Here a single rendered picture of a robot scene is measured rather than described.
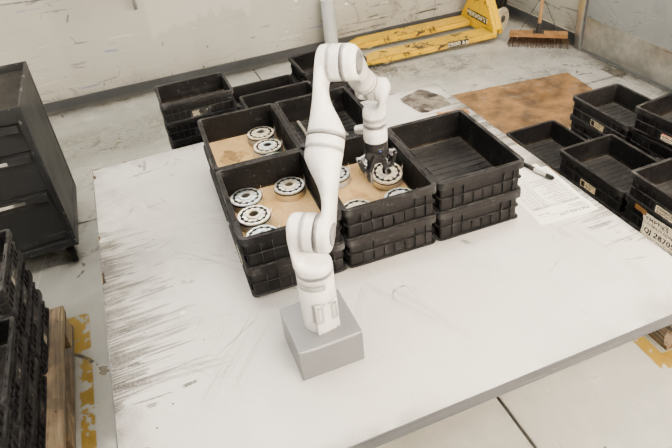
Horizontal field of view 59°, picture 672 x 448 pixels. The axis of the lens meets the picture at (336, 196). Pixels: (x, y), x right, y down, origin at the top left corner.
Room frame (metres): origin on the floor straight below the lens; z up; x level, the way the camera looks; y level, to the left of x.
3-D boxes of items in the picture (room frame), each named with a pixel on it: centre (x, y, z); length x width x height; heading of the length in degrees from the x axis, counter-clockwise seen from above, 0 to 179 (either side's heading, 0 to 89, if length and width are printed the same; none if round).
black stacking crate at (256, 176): (1.51, 0.18, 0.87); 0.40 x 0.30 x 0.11; 16
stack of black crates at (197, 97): (3.13, 0.73, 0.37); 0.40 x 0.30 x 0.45; 108
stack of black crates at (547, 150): (2.51, -1.10, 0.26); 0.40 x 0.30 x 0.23; 18
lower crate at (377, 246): (1.59, -0.10, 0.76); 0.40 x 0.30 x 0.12; 16
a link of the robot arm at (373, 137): (1.63, -0.14, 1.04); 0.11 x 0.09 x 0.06; 16
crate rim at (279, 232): (1.51, 0.18, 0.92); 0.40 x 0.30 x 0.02; 16
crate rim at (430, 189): (1.59, -0.10, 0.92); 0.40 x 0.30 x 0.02; 16
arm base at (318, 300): (1.08, 0.07, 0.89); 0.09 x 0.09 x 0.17; 25
